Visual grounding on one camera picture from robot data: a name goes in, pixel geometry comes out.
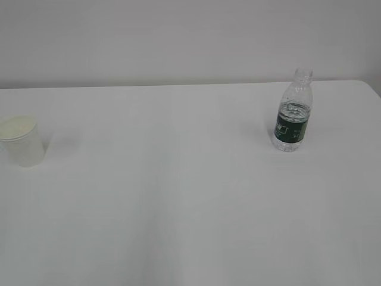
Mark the clear green-label water bottle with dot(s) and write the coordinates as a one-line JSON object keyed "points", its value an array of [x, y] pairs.
{"points": [[294, 112]]}

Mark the white paper cup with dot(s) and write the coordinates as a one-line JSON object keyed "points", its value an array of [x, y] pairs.
{"points": [[20, 138]]}

